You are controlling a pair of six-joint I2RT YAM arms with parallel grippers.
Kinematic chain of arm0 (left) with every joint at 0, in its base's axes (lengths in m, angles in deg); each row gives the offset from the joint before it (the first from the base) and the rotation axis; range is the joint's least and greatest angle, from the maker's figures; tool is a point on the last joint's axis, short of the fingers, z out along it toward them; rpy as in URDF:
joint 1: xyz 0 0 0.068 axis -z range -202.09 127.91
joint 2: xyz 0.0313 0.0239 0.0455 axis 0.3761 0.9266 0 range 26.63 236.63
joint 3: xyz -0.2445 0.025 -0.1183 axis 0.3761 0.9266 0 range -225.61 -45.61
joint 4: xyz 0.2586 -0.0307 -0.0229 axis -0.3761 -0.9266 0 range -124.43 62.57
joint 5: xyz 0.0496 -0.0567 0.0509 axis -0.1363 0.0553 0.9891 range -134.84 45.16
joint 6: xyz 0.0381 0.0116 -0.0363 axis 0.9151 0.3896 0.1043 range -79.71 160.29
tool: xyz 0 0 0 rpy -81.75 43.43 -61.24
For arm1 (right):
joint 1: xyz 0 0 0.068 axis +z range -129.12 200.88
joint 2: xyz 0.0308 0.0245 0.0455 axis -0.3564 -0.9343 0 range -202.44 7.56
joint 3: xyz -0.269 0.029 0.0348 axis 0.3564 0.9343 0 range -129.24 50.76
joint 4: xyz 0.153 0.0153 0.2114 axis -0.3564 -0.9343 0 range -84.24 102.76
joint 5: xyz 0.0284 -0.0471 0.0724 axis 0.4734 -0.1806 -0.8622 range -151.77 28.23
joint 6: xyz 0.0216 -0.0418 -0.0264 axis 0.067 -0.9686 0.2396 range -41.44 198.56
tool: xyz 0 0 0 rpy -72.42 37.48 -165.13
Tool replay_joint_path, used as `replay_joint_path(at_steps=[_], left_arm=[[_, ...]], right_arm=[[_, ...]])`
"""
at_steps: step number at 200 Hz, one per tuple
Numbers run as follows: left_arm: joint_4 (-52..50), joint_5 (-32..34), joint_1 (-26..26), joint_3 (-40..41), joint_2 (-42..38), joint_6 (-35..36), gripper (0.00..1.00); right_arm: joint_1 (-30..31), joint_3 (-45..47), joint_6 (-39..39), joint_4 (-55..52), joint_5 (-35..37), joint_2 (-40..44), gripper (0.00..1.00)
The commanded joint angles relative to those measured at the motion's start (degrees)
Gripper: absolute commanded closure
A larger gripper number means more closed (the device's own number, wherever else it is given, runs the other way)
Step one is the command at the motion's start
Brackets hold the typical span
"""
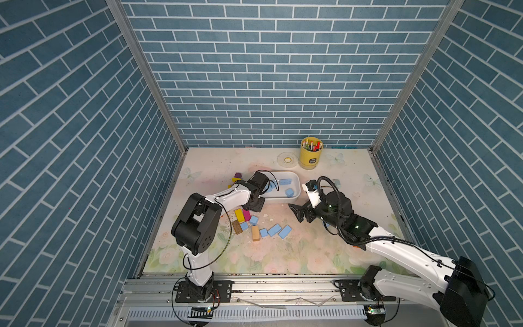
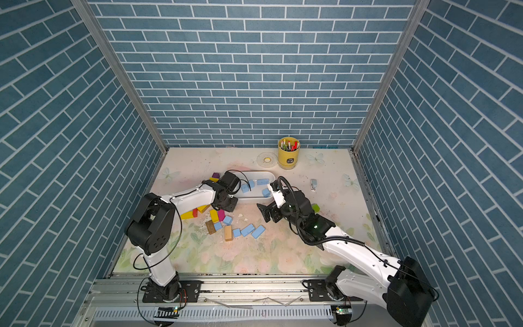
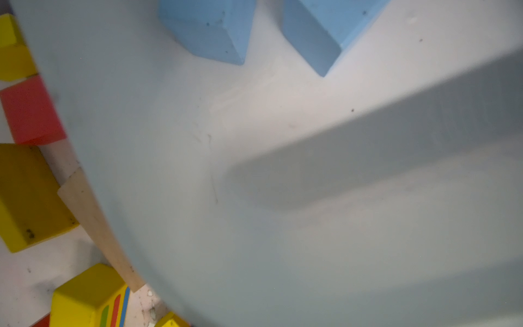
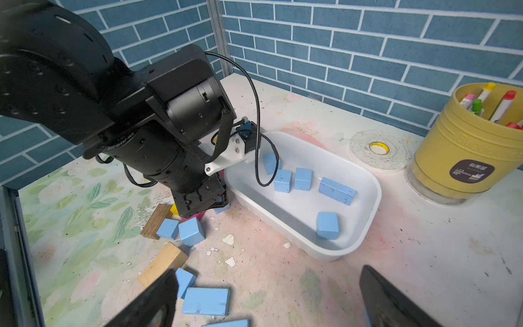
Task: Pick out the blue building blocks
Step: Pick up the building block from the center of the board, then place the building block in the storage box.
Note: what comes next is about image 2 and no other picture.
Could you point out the yellow pen cup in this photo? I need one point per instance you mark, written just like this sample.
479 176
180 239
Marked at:
288 150

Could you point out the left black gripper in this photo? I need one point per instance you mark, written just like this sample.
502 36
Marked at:
232 208

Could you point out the white rectangular dish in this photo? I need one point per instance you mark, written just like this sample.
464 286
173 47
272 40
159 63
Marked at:
255 194

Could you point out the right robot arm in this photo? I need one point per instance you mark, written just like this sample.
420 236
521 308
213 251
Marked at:
367 265

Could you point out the yellow rainbow block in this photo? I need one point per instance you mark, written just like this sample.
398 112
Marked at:
202 209

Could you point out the blue cube pair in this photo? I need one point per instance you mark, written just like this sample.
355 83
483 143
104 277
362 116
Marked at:
266 193

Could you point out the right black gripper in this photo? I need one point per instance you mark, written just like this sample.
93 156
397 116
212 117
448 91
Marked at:
266 210

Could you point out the yellow block lower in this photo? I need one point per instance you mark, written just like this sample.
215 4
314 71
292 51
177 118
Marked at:
214 216

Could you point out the blue long block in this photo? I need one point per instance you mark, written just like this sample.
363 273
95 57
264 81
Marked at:
247 230
258 232

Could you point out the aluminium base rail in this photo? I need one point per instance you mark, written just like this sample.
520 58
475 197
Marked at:
126 300

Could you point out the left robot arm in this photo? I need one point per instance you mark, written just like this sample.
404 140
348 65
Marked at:
150 227

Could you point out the natural wood block lower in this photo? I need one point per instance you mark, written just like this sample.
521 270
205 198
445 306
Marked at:
228 233

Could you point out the lower magenta block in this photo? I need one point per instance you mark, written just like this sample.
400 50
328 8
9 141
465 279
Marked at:
221 215

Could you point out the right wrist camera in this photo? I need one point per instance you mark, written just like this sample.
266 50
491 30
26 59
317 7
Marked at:
276 190

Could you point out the brown wood block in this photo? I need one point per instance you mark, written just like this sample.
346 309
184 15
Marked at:
210 225

